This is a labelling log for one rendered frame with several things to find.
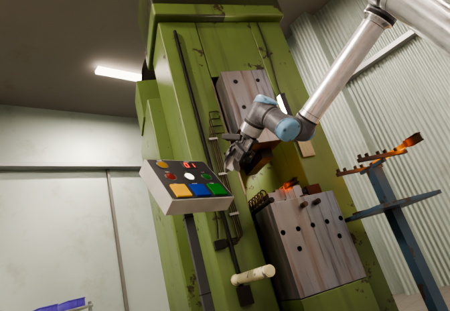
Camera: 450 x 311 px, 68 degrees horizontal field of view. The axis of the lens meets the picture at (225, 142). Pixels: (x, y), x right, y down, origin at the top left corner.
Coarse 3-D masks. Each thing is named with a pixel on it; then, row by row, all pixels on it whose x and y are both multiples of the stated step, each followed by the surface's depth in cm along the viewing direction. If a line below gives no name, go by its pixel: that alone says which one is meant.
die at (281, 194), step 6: (294, 186) 181; (276, 192) 177; (282, 192) 177; (288, 192) 178; (294, 192) 179; (300, 192) 180; (264, 198) 180; (276, 198) 175; (282, 198) 176; (288, 198) 177; (258, 204) 187
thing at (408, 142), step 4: (420, 132) 169; (412, 136) 171; (416, 136) 169; (420, 136) 167; (404, 140) 175; (408, 140) 174; (412, 140) 171; (416, 140) 169; (420, 140) 167; (400, 144) 178; (404, 144) 174; (408, 144) 174; (412, 144) 171; (400, 148) 178; (404, 148) 179; (376, 160) 196
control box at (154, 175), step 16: (144, 160) 148; (160, 160) 152; (176, 160) 159; (144, 176) 147; (160, 176) 141; (176, 176) 146; (160, 192) 136; (192, 192) 141; (176, 208) 134; (192, 208) 140; (208, 208) 146; (224, 208) 154
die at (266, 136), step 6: (264, 132) 191; (270, 132) 192; (258, 138) 189; (264, 138) 190; (270, 138) 191; (276, 138) 192; (258, 144) 190; (264, 144) 192; (270, 144) 195; (276, 144) 198; (240, 162) 211; (240, 168) 223
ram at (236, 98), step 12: (228, 72) 204; (240, 72) 206; (252, 72) 209; (264, 72) 211; (216, 84) 212; (228, 84) 200; (240, 84) 202; (252, 84) 205; (264, 84) 207; (228, 96) 196; (240, 96) 198; (252, 96) 201; (228, 108) 198; (240, 108) 194; (228, 120) 200; (240, 120) 191; (228, 132) 203
